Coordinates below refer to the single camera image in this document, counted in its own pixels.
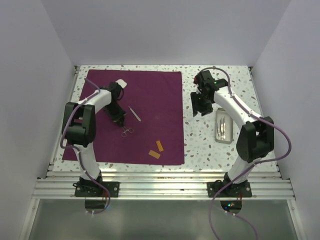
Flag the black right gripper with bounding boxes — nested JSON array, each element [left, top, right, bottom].
[[190, 91, 213, 117]]

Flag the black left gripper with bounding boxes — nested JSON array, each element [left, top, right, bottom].
[[103, 102, 126, 126]]

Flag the steel forceps scissors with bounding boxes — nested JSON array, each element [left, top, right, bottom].
[[121, 126, 134, 138]]

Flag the silver scalpel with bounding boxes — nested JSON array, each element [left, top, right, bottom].
[[128, 106, 142, 122]]

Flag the steel instrument tray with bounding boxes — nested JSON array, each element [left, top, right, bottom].
[[215, 107, 233, 144]]

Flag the orange bandage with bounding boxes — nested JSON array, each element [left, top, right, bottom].
[[148, 150, 161, 160], [156, 140, 164, 152]]

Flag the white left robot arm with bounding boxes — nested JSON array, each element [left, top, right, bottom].
[[60, 79, 127, 197]]

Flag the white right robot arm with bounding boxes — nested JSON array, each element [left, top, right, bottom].
[[190, 68, 274, 197]]

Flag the purple cloth mat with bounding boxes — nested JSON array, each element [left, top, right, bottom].
[[61, 69, 186, 166]]

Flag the aluminium rail frame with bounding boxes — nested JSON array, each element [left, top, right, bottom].
[[18, 65, 301, 240]]

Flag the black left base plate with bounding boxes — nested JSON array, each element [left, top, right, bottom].
[[72, 176, 120, 198]]

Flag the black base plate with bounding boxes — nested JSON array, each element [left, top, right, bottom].
[[72, 176, 120, 198], [207, 180, 253, 198]]

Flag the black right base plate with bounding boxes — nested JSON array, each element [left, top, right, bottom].
[[207, 180, 253, 198]]

